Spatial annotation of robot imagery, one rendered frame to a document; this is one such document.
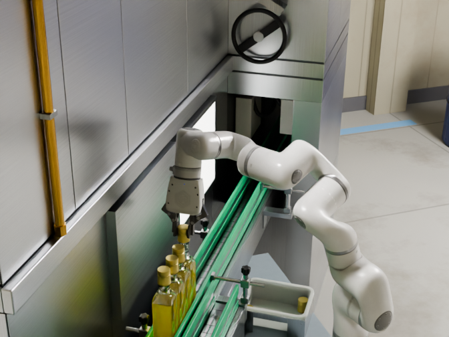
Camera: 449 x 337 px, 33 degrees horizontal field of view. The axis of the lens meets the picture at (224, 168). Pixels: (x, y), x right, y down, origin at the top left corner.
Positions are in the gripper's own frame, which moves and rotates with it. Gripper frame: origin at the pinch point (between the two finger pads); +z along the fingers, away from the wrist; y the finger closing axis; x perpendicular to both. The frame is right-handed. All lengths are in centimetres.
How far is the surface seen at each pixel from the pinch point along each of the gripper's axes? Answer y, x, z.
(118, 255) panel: -11.7, -17.8, 4.4
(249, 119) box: -9, 107, -20
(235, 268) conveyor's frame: 6.1, 41.8, 22.8
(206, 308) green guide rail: 6.1, 9.0, 25.5
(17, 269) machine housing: -15, -64, -5
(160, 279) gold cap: 0.1, -16.8, 9.5
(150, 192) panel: -11.7, 2.9, -8.5
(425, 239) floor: 70, 245, 55
